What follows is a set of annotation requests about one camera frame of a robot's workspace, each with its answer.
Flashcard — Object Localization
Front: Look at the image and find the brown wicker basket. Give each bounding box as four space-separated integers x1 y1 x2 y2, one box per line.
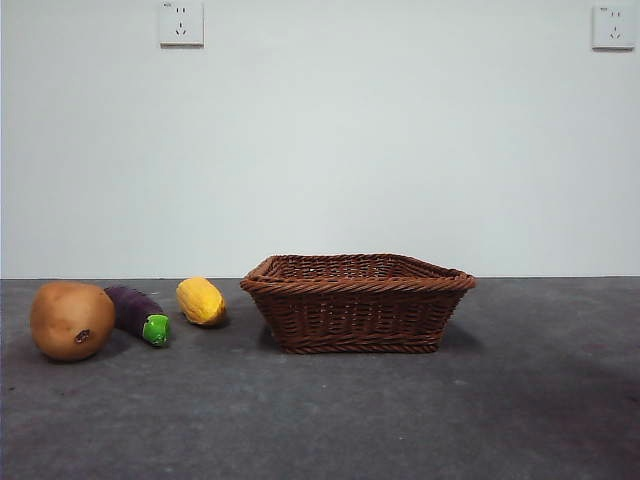
239 253 477 355

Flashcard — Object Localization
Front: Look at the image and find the yellow corn cob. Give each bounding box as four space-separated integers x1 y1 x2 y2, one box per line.
175 276 228 329

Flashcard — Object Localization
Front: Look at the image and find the purple eggplant with green stem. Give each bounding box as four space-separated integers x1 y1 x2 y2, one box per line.
103 285 172 349

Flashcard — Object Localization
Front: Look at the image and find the brown potato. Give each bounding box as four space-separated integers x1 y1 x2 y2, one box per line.
29 281 117 362

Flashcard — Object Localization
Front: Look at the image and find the white wall socket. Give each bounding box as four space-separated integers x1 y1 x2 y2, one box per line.
159 1 205 49
592 4 636 51

